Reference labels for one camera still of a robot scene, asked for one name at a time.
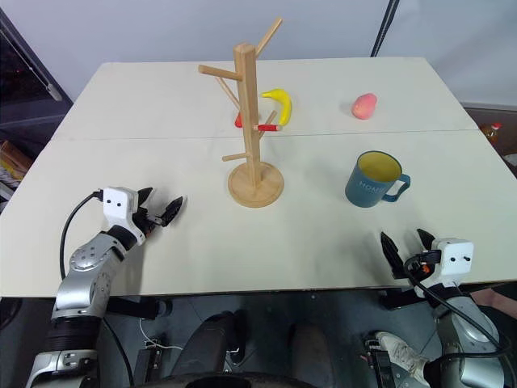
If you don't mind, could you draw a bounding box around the wooden mug tree stand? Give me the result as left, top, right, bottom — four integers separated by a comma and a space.
197, 17, 286, 209

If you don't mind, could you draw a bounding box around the orange liquid bottle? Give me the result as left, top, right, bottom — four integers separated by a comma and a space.
479, 122, 504, 149

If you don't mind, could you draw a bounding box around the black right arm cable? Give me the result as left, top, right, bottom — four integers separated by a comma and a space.
403, 256, 511, 359

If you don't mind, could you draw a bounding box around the pink toy peach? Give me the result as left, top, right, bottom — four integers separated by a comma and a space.
351, 92, 379, 120

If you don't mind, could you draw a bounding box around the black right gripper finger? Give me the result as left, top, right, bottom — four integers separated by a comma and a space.
380, 230, 407, 280
416, 228, 436, 253

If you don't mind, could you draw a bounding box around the black slanted pole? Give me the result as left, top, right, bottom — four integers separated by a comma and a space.
369, 0, 401, 57

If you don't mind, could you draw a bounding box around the white sneaker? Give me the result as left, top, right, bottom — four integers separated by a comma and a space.
373, 331, 431, 379

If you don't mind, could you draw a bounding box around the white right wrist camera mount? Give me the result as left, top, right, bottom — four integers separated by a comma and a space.
428, 238, 474, 285

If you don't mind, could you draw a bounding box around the blue mug with yellow inside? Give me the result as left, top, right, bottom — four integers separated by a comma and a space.
344, 150, 412, 208

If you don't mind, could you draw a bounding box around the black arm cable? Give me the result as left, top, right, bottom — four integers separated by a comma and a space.
59, 189, 104, 280
403, 256, 511, 359

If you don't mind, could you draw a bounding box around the yellow toy banana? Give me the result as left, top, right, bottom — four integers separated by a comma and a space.
261, 88, 293, 126

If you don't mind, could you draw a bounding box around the dark rounded shape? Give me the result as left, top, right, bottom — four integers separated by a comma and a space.
171, 310, 248, 381

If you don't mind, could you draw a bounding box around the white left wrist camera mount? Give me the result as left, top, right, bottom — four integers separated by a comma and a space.
102, 186, 146, 247

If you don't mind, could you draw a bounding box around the thin white floor cable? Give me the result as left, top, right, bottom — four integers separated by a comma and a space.
138, 318, 183, 352

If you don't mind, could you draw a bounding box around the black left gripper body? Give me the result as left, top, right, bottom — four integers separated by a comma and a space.
130, 203, 166, 238

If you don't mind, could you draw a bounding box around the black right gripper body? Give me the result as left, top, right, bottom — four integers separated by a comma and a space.
404, 249, 443, 286

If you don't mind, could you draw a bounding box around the cardboard box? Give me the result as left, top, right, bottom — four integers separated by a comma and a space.
0, 139, 35, 191

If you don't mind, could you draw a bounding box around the black table foot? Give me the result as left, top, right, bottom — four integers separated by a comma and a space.
378, 285, 427, 311
105, 296, 174, 321

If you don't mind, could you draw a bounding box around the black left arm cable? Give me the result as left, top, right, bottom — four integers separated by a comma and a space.
59, 189, 104, 280

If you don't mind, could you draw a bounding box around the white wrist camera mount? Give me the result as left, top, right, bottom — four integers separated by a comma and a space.
102, 186, 146, 247
428, 238, 474, 285

